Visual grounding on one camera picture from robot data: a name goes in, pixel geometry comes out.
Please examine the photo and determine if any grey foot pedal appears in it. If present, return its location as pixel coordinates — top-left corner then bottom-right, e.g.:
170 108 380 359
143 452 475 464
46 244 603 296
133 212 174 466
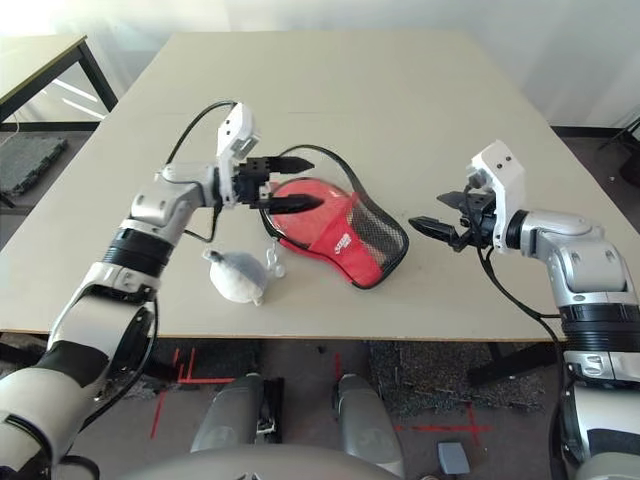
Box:
437 440 471 476

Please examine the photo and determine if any white grey plush ball charm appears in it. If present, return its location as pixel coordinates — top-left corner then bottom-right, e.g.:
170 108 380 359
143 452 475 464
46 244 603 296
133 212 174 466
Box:
202 249 268 307

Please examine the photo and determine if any dark speckled floor mat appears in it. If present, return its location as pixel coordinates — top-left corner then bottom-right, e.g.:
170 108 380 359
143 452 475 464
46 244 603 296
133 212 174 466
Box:
369 341 546 419

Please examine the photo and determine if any beige side table black frame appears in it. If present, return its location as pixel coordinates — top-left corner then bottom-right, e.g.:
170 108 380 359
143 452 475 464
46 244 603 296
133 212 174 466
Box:
0 33 120 124

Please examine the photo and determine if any grey robot torso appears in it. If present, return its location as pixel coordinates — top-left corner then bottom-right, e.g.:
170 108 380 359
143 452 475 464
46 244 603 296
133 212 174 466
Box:
119 448 396 480

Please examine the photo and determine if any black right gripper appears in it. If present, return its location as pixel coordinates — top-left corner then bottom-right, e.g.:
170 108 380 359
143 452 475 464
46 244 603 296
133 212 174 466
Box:
408 190 496 251

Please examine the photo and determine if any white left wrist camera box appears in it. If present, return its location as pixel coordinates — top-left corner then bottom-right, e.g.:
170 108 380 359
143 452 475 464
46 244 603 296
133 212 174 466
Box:
215 102 262 209

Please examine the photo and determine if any white charm cord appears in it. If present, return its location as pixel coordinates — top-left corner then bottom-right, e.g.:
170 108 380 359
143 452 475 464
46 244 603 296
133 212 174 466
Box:
264 243 289 279

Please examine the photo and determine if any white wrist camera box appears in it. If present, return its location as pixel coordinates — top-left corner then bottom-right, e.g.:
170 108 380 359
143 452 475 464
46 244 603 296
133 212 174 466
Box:
467 141 526 250
215 102 262 209

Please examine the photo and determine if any black tripod stand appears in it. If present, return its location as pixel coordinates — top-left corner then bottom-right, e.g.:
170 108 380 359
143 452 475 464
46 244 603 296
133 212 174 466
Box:
599 117 640 189

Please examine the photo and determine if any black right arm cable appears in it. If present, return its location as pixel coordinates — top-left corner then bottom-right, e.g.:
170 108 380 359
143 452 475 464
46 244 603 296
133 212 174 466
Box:
464 184 576 466

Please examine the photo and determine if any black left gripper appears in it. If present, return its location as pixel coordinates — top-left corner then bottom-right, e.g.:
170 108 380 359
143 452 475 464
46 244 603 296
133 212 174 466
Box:
232 155 325 215

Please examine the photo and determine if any grey interlocking foam mat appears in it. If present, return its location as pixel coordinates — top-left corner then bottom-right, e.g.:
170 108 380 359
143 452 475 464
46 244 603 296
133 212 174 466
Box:
0 135 69 196

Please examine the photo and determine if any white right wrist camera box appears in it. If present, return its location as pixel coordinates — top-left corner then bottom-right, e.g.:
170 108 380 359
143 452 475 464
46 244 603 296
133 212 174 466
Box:
467 141 526 250

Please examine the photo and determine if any grey left robot leg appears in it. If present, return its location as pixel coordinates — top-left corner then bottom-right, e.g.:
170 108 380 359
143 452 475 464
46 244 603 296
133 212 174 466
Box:
191 373 286 454

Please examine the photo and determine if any grey robot leg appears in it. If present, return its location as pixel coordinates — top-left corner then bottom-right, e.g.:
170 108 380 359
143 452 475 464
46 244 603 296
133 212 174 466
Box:
191 373 286 454
333 372 405 476

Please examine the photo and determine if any grey right robot leg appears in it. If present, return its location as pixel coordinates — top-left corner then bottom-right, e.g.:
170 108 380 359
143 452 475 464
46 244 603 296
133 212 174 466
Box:
333 372 405 476

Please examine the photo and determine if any red black paddle case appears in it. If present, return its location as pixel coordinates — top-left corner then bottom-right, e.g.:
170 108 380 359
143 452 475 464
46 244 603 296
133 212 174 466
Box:
258 144 410 290

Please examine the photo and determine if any red ping-pong paddle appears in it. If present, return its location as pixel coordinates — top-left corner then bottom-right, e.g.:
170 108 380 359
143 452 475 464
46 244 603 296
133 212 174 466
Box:
269 178 354 249

